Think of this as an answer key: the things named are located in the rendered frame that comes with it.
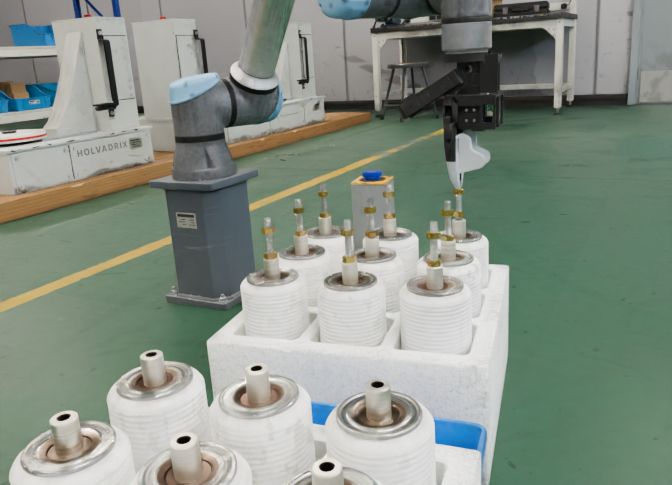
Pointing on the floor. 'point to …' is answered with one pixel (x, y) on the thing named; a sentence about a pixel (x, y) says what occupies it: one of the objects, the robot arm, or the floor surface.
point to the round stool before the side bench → (404, 82)
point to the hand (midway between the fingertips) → (454, 180)
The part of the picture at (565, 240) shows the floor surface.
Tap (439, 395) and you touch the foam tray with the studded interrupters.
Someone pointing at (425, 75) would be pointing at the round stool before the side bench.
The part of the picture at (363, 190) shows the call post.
